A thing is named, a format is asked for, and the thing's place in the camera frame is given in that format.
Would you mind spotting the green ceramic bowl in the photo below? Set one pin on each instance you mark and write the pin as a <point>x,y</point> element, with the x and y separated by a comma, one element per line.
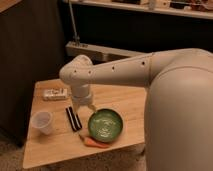
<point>105,125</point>

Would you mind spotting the orange carrot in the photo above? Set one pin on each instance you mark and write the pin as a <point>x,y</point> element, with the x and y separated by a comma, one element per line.
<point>92,143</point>

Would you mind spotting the clear plastic bottle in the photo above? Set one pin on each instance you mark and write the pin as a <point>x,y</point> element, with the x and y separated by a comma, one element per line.
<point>55,94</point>

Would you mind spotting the black striped rectangular object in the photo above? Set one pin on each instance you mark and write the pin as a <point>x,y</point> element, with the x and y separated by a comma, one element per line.
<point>73,119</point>

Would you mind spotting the metal rail beam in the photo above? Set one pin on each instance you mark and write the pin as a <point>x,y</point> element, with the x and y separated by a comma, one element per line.
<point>99,53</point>

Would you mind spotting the metal pole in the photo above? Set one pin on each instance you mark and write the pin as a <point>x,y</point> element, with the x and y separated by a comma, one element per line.
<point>76,37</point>

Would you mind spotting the wooden shelf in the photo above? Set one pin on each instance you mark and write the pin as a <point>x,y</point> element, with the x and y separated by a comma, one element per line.
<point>148,6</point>

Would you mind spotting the translucent plastic cup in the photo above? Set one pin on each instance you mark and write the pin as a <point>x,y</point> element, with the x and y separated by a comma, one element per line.
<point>42,121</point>

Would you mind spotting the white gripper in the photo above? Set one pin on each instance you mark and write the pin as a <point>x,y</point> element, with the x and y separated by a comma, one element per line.
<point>82,95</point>

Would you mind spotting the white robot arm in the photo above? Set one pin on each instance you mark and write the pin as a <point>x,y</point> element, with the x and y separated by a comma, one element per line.
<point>178,116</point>

